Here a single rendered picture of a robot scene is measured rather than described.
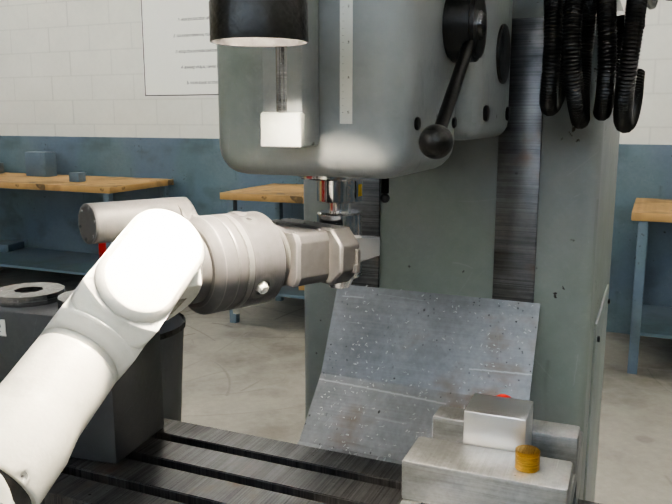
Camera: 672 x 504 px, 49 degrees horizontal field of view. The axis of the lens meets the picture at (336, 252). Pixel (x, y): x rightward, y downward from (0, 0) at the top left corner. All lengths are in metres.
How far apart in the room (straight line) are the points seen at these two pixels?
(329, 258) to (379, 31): 0.21
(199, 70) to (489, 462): 5.34
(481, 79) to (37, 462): 0.58
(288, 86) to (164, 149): 5.46
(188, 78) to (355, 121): 5.32
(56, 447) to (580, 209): 0.78
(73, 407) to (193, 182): 5.45
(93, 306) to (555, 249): 0.72
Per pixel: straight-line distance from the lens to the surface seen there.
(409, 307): 1.14
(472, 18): 0.74
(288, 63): 0.65
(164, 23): 6.11
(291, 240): 0.68
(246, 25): 0.53
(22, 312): 1.00
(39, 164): 6.52
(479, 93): 0.83
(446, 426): 0.82
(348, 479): 0.92
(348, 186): 0.74
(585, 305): 1.11
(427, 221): 1.13
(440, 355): 1.12
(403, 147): 0.65
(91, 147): 6.56
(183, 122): 5.99
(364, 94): 0.65
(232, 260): 0.63
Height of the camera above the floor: 1.37
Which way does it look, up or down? 10 degrees down
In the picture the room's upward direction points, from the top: straight up
